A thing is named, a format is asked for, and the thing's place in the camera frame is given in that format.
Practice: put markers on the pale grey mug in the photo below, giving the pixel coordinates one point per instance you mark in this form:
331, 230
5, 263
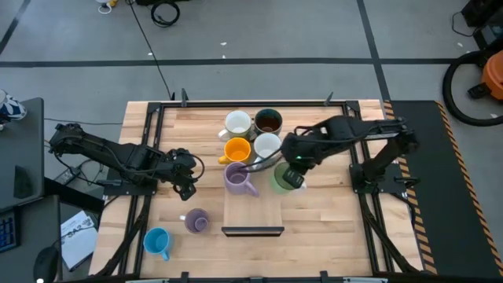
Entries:
267, 145

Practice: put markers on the black computer mouse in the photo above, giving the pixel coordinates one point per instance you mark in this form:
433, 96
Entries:
46, 263

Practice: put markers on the green mug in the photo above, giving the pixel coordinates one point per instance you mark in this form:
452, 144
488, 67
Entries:
278, 180

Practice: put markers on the white paper sheet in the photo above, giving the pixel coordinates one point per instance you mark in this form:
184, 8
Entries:
78, 239

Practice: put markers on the black aluminium table frame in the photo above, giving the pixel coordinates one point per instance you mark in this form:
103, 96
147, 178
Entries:
216, 104

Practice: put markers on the dark purple ridged mug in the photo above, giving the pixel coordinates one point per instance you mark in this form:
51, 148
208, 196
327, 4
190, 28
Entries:
196, 221

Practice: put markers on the orange shop vacuum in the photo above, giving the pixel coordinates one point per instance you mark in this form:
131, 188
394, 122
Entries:
494, 76

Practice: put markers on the grey desk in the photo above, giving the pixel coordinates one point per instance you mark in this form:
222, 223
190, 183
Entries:
23, 145

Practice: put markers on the yellow mug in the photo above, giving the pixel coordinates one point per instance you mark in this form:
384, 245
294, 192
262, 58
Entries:
237, 150

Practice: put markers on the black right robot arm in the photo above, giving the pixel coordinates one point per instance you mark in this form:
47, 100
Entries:
346, 129

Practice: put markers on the blue white patterned object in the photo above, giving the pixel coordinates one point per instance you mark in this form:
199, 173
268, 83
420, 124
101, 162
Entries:
12, 109

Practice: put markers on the cream mug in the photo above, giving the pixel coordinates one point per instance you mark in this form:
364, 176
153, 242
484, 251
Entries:
237, 122

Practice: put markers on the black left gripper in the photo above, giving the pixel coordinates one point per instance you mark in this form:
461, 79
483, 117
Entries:
182, 167

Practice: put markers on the black equipment case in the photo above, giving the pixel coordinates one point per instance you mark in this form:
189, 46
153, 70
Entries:
485, 19

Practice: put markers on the computer keyboard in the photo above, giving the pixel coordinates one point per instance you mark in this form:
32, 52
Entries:
7, 232

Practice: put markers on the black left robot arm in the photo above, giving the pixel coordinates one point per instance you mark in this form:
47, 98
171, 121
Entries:
118, 153

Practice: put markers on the dark speckled blue-brown mug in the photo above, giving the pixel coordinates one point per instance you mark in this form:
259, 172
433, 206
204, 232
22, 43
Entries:
268, 122

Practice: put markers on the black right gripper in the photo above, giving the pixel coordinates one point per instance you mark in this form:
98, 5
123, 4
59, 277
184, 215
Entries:
298, 149

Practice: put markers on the lavender mug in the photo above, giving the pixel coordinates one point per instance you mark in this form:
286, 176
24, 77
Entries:
237, 178

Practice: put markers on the black power adapter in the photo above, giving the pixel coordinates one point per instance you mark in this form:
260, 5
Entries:
68, 175

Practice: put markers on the black hazard-striped floor mat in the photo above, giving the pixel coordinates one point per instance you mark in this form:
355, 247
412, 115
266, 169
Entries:
452, 243

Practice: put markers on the blue mug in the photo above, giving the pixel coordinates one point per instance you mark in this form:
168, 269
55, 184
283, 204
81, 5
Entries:
157, 240

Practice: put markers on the orange black vacuum cleaner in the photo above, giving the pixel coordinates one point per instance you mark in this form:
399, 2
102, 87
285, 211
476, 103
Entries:
446, 88

